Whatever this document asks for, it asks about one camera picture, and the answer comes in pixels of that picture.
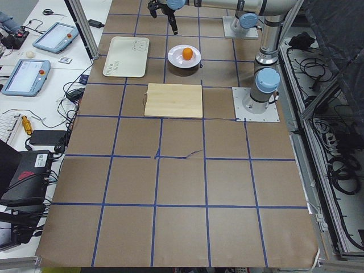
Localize blue teach pendant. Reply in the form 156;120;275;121
32;22;78;54
1;59;51;97

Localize black computer box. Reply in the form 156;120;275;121
1;150;53;207

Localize black scissors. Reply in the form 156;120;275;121
42;9;55;16

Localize blue teach pendant far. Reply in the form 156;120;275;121
32;22;78;54

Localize cream bear tray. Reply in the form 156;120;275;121
103;36;150;78

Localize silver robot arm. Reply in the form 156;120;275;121
147;0;302;68
230;10;263;34

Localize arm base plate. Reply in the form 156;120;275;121
232;87;280;122
222;13;259;40

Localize blue teach pendant near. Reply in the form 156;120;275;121
1;59;51;97

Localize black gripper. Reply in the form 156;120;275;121
147;0;178;35

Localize white round plate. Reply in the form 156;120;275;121
168;44;201;69

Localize black power adapter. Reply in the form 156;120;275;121
29;130;66;146

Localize white keyboard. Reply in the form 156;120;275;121
0;113;22;145

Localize bamboo cutting board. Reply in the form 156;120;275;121
144;83;203;118

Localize orange fruit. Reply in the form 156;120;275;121
182;47;193;60

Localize gold metal cylinder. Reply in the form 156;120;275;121
22;115;33;135

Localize aluminium frame post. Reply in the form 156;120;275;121
64;0;100;60

